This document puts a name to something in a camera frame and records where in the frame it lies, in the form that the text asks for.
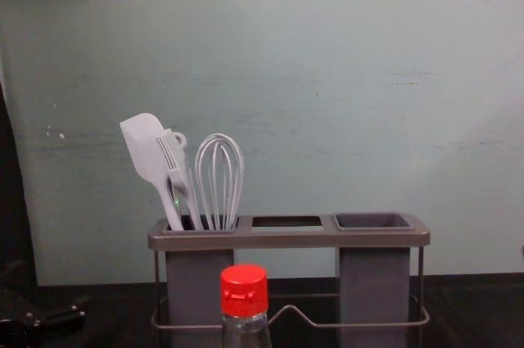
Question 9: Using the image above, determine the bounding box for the grey plastic rack bin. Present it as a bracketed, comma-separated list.
[160, 215, 240, 348]
[332, 211, 414, 348]

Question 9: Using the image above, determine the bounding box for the red plastic bottle cap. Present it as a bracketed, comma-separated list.
[219, 263, 269, 319]

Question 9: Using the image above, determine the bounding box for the clear glass bottle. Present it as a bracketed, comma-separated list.
[220, 307, 269, 348]

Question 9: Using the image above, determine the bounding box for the grey silicone basting brush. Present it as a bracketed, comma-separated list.
[154, 128, 186, 220]

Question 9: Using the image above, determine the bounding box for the grey silicone spatula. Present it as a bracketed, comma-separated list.
[119, 112, 186, 232]

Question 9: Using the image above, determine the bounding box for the grey silicone whisk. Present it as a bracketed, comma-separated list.
[194, 132, 246, 230]

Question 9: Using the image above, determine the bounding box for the grey metal utensil rack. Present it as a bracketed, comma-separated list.
[147, 212, 431, 348]

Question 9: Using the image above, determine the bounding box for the grey loop-handled utensil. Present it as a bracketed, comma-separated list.
[172, 131, 202, 231]

